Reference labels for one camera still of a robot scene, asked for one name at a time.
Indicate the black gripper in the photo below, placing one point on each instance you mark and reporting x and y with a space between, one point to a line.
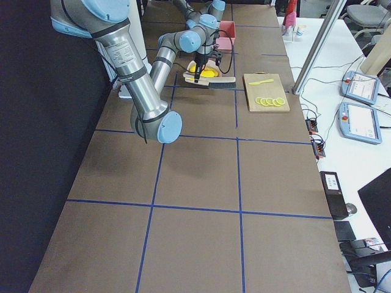
200 60

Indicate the yellow corn cob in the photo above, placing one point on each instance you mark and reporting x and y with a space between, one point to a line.
209 73

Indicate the beige plastic dustpan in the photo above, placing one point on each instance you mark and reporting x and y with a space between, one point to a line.
210 64

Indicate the white hand brush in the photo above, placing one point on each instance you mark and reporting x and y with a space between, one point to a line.
211 83

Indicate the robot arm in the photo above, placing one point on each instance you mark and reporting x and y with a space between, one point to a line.
210 15
107 22

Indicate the pink plastic bin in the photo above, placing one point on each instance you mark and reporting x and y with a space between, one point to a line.
226 38

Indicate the yellow-green plastic knife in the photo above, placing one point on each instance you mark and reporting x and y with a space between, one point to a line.
261 82

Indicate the bamboo cutting board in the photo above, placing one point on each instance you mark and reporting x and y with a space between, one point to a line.
261 98

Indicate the pink rolled towel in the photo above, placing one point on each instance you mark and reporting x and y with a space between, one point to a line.
290 14

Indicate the white paper cup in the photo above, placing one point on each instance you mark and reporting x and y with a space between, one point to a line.
300 30

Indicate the orange black adapter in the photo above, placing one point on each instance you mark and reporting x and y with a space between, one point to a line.
311 124
318 148

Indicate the teach pendant tablet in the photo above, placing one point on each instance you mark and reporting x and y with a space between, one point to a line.
359 122
360 87

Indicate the black power box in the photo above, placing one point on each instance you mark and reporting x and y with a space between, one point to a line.
334 196

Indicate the grey office chair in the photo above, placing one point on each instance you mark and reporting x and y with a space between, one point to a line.
371 18

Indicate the black monitor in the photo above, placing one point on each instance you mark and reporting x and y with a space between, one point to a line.
375 197

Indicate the aluminium frame post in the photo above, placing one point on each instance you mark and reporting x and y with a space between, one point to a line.
320 39

